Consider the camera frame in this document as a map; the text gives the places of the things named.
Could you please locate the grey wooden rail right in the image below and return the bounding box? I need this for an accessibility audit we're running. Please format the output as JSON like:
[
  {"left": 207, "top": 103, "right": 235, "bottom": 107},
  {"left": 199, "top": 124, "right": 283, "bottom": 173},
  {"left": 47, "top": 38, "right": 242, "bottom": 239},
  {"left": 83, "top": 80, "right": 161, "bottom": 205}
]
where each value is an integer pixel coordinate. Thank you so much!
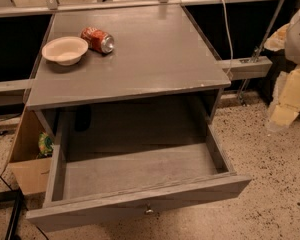
[{"left": 217, "top": 56, "right": 272, "bottom": 81}]

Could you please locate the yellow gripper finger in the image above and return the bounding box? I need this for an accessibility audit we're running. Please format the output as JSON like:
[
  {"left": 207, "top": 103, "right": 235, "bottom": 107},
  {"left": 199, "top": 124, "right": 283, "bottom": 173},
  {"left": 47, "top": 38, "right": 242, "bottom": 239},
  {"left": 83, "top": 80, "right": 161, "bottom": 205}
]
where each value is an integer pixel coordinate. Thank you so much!
[
  {"left": 264, "top": 24, "right": 289, "bottom": 52},
  {"left": 269, "top": 65, "right": 300, "bottom": 128}
]

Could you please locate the black cable on floor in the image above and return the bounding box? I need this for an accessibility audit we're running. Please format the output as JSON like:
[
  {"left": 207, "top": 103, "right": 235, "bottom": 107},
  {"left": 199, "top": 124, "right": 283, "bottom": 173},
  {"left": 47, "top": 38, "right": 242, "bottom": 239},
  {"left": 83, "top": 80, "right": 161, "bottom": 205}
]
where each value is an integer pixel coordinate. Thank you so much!
[{"left": 0, "top": 155, "right": 50, "bottom": 240}]

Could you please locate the metal drawer knob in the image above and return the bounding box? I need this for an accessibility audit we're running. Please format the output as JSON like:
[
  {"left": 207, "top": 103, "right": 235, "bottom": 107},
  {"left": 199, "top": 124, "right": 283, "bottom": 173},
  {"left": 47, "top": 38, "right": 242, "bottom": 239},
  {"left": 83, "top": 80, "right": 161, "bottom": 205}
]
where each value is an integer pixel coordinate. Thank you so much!
[{"left": 144, "top": 204, "right": 154, "bottom": 215}]

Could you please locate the grey wooden cabinet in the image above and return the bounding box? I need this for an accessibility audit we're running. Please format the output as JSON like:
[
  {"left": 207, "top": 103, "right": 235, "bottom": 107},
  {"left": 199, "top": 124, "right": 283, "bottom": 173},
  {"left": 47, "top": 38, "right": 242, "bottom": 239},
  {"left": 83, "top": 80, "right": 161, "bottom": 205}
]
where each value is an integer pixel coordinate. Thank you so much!
[{"left": 27, "top": 5, "right": 230, "bottom": 161}]

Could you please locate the black floor stand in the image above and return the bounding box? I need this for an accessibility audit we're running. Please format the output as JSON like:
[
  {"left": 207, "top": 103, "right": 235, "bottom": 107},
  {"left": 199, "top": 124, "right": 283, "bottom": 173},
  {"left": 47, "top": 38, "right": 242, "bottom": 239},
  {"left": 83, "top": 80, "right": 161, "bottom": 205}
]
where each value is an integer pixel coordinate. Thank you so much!
[{"left": 0, "top": 188, "right": 24, "bottom": 240}]

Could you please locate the metal diagonal rod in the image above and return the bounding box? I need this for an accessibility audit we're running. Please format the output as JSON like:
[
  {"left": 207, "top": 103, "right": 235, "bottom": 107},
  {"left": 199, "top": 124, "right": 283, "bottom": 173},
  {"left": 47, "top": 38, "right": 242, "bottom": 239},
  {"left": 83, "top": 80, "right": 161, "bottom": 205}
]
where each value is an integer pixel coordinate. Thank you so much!
[{"left": 237, "top": 0, "right": 285, "bottom": 106}]

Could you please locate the grey wooden rail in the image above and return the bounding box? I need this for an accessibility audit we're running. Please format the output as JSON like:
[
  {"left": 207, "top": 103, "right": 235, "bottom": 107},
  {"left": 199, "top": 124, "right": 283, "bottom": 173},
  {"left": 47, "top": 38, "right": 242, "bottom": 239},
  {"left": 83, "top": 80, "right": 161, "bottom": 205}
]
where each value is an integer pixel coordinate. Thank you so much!
[
  {"left": 217, "top": 56, "right": 272, "bottom": 81},
  {"left": 0, "top": 79, "right": 33, "bottom": 106}
]

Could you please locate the green snack bag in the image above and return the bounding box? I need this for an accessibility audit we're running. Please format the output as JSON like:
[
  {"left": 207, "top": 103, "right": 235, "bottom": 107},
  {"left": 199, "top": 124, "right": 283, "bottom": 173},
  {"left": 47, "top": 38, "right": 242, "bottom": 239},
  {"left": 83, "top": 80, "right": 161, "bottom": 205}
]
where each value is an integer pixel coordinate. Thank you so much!
[{"left": 37, "top": 132, "right": 54, "bottom": 159}]

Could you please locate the cardboard box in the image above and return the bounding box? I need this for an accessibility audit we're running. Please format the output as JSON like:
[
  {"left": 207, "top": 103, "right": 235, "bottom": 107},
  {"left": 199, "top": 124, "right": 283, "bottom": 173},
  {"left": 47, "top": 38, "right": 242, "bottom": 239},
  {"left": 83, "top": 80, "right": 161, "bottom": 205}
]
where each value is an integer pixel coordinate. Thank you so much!
[{"left": 8, "top": 110, "right": 52, "bottom": 195}]

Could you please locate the red coke can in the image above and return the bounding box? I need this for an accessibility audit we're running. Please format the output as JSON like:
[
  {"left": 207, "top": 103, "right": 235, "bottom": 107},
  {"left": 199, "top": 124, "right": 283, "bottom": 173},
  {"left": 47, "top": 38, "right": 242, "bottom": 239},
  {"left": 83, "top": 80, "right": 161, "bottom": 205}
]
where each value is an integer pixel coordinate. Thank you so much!
[{"left": 80, "top": 27, "right": 114, "bottom": 54}]

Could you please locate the open grey top drawer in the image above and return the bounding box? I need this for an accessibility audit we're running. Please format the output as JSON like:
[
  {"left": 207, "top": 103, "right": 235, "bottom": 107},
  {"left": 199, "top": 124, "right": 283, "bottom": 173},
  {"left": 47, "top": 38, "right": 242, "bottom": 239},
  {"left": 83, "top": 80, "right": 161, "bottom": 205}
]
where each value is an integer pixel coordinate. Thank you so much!
[{"left": 27, "top": 122, "right": 251, "bottom": 232}]

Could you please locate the white paper bowl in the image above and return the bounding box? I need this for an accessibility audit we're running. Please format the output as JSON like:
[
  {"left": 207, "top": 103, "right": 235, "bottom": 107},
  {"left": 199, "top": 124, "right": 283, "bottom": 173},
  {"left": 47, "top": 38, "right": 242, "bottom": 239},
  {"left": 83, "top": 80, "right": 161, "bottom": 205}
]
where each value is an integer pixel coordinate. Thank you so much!
[{"left": 42, "top": 36, "right": 88, "bottom": 66}]

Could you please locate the white cable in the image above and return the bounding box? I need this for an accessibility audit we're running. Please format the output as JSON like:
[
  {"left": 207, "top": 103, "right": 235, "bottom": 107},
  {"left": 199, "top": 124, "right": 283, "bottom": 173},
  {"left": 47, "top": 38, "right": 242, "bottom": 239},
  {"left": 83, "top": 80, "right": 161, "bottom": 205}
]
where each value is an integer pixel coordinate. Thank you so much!
[{"left": 207, "top": 0, "right": 235, "bottom": 77}]

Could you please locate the back grey shelf rail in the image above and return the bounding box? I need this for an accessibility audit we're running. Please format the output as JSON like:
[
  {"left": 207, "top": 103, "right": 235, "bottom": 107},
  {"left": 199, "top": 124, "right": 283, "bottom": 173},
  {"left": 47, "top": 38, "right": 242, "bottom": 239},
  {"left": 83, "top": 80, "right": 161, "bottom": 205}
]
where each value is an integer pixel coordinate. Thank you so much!
[{"left": 0, "top": 0, "right": 288, "bottom": 18}]

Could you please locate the grey wooden rail left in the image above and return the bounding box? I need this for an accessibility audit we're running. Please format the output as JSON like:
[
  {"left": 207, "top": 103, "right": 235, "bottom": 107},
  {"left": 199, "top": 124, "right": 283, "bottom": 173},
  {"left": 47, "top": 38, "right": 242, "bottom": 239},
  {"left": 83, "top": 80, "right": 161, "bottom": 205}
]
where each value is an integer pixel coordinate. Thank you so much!
[{"left": 0, "top": 79, "right": 33, "bottom": 106}]

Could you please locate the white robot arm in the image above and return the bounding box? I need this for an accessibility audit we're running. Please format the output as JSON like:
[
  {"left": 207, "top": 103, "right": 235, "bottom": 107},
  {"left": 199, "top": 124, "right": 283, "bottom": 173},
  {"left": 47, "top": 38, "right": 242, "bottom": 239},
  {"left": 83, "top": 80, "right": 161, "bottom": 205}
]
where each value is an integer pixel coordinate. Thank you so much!
[{"left": 264, "top": 9, "right": 300, "bottom": 131}]

